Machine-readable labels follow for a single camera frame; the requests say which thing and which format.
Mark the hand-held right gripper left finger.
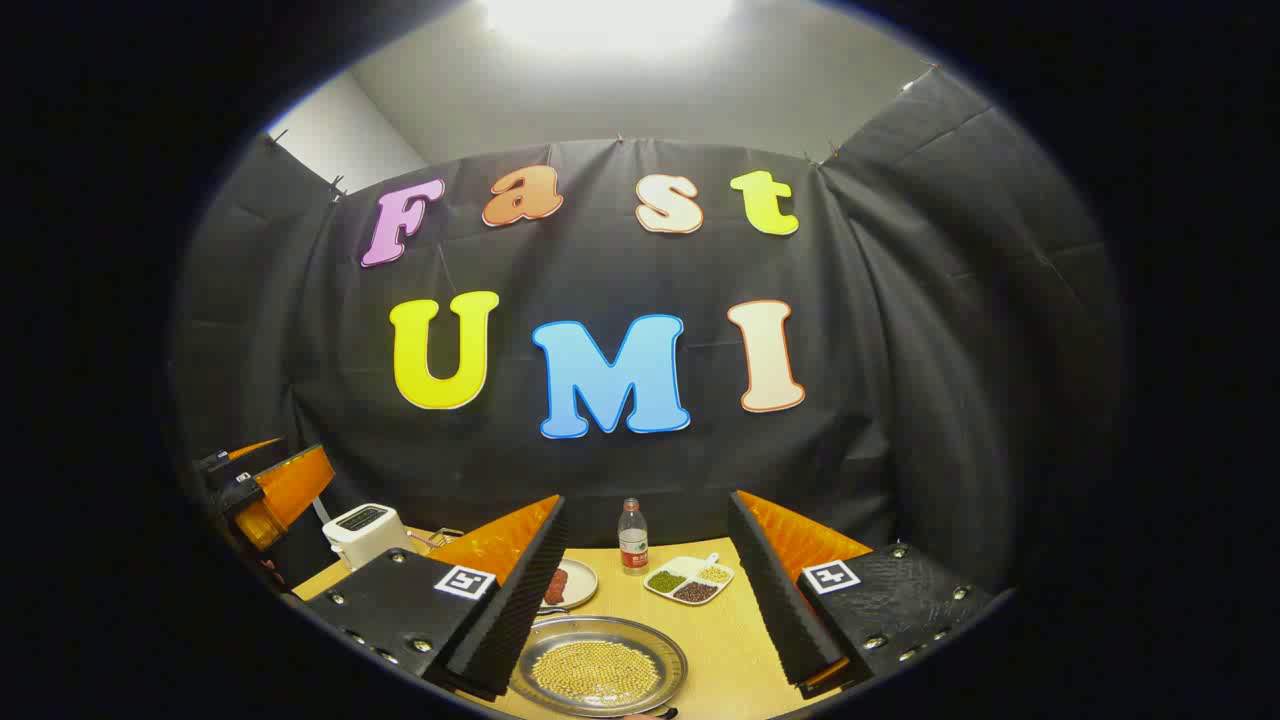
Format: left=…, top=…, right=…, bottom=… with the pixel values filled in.
left=298, top=494, right=571, bottom=701

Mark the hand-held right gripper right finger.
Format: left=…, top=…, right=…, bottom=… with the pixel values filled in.
left=726, top=490, right=1004, bottom=699

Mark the stainless steel pot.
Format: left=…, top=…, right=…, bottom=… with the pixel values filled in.
left=508, top=614, right=689, bottom=719

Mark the white round plate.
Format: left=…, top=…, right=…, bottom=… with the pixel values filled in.
left=535, top=557, right=599, bottom=613

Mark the white toaster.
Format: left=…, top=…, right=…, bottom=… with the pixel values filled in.
left=322, top=503, right=421, bottom=573

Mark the white divided dish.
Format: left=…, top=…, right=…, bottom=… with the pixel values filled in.
left=643, top=553, right=736, bottom=606

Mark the pile of soybeans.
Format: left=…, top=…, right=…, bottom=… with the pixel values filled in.
left=530, top=640, right=663, bottom=706

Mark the clear plastic water bottle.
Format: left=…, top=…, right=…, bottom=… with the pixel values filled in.
left=617, top=497, right=651, bottom=577

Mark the black backdrop cloth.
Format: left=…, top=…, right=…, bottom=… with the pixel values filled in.
left=170, top=65, right=1126, bottom=601

